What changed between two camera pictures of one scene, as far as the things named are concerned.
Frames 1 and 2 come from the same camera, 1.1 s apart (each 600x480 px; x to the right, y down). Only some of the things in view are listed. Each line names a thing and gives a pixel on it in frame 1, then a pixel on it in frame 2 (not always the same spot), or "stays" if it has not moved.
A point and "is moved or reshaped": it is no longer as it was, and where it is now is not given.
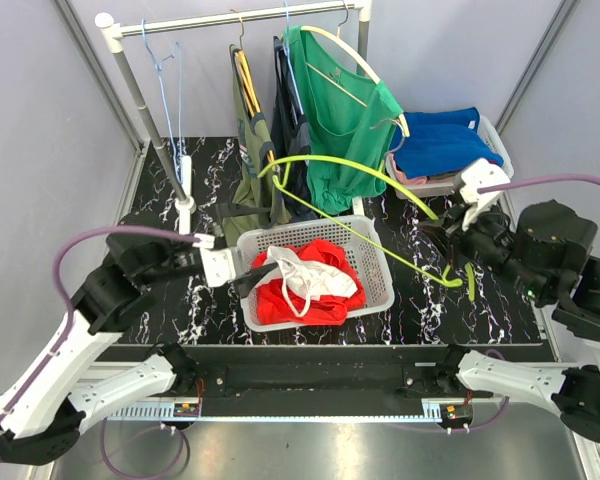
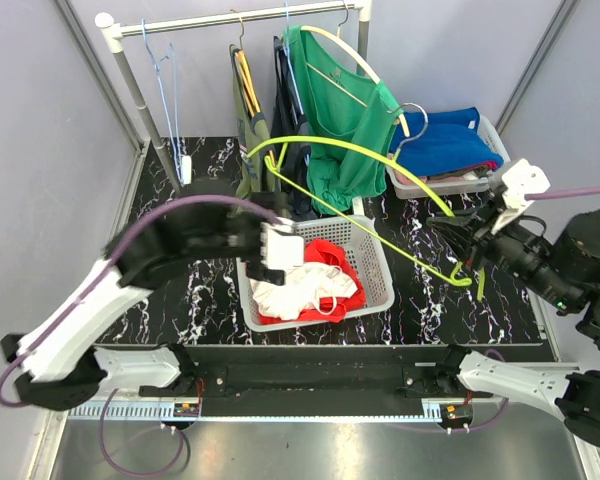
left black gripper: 246,283 → 254,262
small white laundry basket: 406,190 stays
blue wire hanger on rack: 287,51 stays
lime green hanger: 279,177 → 456,279
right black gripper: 454,232 stays
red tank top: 272,304 is moved or reshaped
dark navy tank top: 289,142 stays
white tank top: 304,280 is moved or reshaped
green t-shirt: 350,120 stays
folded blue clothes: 440,142 stays
